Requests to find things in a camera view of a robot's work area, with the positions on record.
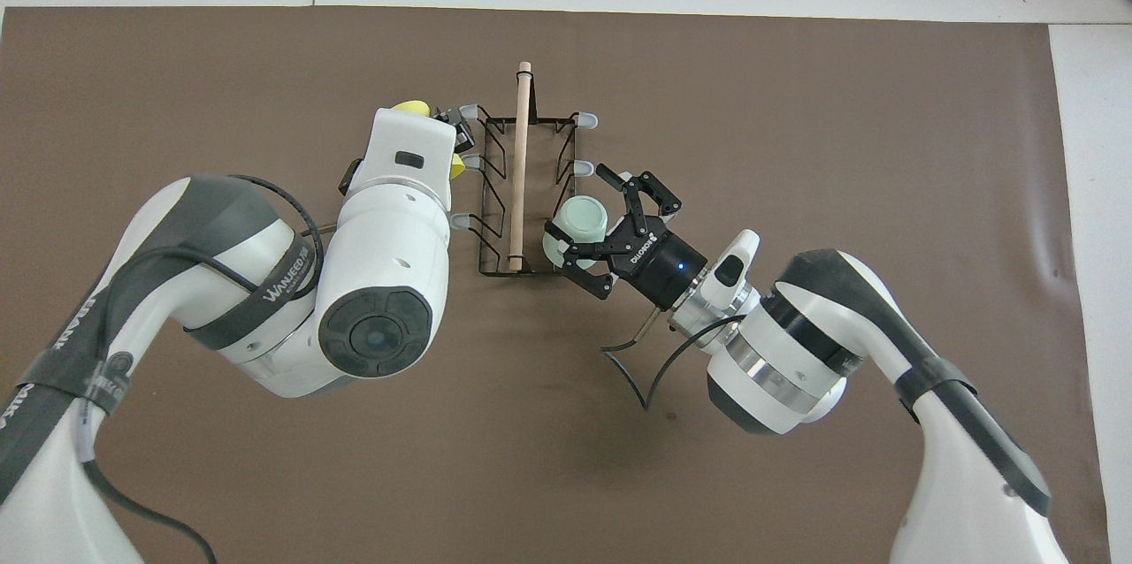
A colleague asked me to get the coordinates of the yellow plastic cup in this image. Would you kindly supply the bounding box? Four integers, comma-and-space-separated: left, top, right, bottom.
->
391, 99, 468, 181

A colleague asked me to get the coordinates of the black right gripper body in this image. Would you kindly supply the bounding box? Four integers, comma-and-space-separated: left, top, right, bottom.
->
618, 223, 709, 311

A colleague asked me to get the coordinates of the black wire cup rack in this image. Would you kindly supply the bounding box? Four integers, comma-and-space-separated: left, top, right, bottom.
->
449, 60, 600, 278

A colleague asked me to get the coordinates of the pale green plastic cup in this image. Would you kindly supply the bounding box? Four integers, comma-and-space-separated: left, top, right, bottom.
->
547, 196, 610, 274

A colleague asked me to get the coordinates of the brown table mat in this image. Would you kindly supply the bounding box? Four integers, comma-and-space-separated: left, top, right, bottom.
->
0, 5, 1113, 564

